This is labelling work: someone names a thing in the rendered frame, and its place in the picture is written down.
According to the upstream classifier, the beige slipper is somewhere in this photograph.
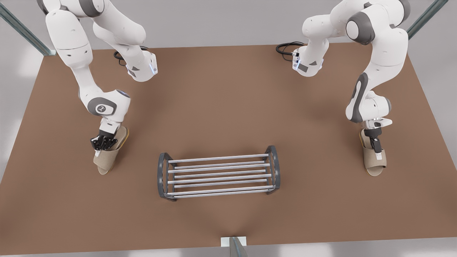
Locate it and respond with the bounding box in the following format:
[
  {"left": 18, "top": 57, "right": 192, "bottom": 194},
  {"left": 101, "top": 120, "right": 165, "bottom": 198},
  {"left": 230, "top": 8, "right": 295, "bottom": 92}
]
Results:
[
  {"left": 359, "top": 128, "right": 387, "bottom": 177},
  {"left": 94, "top": 126, "right": 129, "bottom": 175}
]

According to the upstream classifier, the grey metal shoe rack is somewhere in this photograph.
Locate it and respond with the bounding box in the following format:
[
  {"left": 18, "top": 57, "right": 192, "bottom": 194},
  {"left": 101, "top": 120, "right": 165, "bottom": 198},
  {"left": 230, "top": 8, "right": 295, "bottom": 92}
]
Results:
[{"left": 157, "top": 145, "right": 281, "bottom": 201}]

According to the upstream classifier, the black cable loop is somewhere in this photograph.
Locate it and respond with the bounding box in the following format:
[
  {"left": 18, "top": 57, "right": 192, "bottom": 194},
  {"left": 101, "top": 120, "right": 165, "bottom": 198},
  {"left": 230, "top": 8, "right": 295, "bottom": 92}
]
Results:
[
  {"left": 276, "top": 42, "right": 306, "bottom": 62},
  {"left": 114, "top": 46, "right": 149, "bottom": 67}
]

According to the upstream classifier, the silver frame post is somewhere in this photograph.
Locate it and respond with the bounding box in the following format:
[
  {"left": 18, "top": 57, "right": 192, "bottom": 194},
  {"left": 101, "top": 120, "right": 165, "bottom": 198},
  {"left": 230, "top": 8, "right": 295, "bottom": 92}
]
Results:
[
  {"left": 406, "top": 0, "right": 449, "bottom": 40},
  {"left": 0, "top": 4, "right": 56, "bottom": 56},
  {"left": 221, "top": 236, "right": 247, "bottom": 257}
]

